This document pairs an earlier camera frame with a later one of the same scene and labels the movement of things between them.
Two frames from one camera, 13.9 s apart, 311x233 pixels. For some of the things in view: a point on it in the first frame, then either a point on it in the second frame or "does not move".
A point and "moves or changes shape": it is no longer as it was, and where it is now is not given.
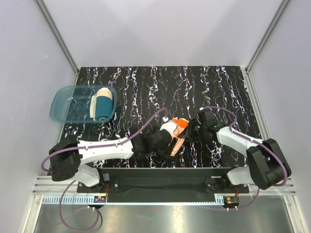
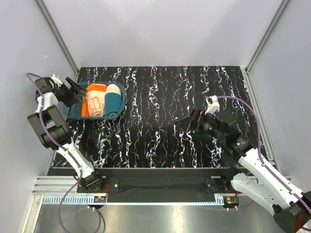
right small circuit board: [232, 201] does not move
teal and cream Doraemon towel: [101, 105] → [112, 100]
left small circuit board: [99, 199] does not move
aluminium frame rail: [44, 185] does not move
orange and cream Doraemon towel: [182, 124] → [93, 104]
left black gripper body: [163, 140] → [72, 90]
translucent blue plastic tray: [71, 104] moves or changes shape
